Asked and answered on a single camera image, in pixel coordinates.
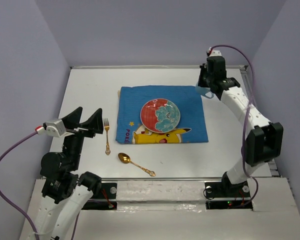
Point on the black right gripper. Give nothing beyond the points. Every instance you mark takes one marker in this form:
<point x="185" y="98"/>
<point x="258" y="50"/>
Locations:
<point x="202" y="82"/>

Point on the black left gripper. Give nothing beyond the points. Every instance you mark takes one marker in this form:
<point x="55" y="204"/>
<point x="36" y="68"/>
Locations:
<point x="95" y="123"/>

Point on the light blue ceramic mug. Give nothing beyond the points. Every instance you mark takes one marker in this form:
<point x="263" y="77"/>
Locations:
<point x="204" y="92"/>

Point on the gold fork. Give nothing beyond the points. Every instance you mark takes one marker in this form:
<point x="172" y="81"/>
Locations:
<point x="106" y="126"/>

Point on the gold spoon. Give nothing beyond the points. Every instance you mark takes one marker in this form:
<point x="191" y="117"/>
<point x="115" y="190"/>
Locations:
<point x="124" y="158"/>

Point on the blue Pikachu placemat cloth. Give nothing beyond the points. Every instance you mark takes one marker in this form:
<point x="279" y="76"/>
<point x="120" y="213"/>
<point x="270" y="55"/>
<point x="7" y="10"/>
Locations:
<point x="191" y="128"/>

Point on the red and teal plate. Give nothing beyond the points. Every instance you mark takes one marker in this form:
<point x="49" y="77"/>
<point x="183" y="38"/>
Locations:
<point x="160" y="115"/>

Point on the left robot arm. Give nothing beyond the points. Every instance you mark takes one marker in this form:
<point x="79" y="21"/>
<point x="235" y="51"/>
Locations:
<point x="64" y="192"/>

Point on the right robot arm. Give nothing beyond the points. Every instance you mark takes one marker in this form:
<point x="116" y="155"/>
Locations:
<point x="262" y="139"/>

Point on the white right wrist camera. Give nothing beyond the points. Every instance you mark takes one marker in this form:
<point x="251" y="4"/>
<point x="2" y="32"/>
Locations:
<point x="211" y="52"/>

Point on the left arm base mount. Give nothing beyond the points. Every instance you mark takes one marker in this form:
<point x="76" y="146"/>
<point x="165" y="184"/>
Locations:
<point x="105" y="199"/>

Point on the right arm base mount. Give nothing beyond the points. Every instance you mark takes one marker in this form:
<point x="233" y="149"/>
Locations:
<point x="219" y="197"/>

